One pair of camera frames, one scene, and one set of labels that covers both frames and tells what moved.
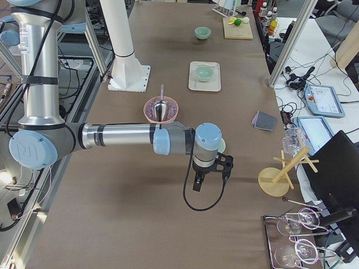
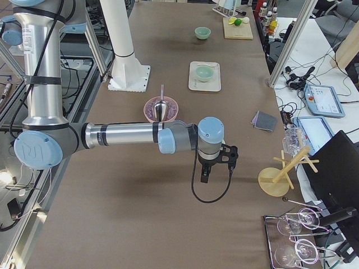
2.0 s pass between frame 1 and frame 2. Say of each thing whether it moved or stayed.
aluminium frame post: stayed
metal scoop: stayed
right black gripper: moved
